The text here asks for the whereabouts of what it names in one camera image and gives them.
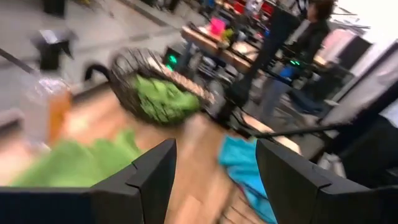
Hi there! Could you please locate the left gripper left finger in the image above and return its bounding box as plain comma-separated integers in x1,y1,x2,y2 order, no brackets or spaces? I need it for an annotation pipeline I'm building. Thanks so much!
90,138,177,224

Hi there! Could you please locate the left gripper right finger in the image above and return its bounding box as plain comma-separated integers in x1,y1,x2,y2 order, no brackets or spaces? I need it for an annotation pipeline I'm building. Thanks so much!
255,138,371,224

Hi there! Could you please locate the blue microfiber towel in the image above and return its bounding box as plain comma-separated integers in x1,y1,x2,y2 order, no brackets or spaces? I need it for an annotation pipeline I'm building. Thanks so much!
217,135,279,224

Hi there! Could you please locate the green microfiber towel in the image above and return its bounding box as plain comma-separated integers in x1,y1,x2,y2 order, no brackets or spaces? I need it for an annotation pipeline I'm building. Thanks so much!
11,129,144,188
133,74,201,124

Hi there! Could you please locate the black woven round basket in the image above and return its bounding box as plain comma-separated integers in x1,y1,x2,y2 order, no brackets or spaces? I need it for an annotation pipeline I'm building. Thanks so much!
107,46,218,127

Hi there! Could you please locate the orange spray bottle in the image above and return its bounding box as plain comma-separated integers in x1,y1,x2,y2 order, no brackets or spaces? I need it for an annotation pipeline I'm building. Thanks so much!
20,76,74,147

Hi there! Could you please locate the black box with green lights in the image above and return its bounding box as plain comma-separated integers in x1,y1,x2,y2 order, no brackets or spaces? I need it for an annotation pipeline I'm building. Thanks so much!
161,45,183,72

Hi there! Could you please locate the person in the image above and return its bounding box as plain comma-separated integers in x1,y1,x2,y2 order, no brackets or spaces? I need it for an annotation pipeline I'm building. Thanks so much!
257,0,336,124

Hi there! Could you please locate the wooden background table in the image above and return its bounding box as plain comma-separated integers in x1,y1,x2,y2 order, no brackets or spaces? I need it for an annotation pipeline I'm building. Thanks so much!
181,24,327,74

